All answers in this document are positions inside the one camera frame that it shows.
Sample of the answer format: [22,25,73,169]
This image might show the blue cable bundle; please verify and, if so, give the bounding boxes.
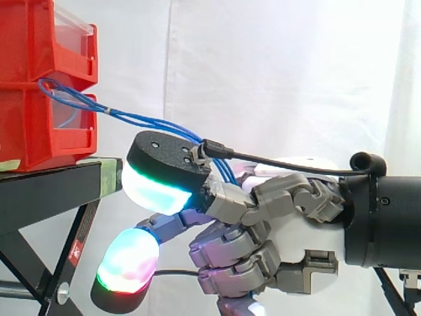
[37,78,239,186]

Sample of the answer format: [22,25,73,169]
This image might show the thin black cable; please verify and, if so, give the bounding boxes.
[153,269,201,278]
[199,138,371,175]

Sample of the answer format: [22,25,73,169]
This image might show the red plastic bin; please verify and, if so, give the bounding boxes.
[0,0,99,92]
[0,80,99,174]

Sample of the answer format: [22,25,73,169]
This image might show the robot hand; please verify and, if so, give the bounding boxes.
[89,130,347,316]

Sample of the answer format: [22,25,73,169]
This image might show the black coiled cable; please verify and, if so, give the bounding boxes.
[349,151,387,177]

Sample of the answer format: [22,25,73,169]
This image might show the black stand with green tape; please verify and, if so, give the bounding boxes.
[0,157,124,316]

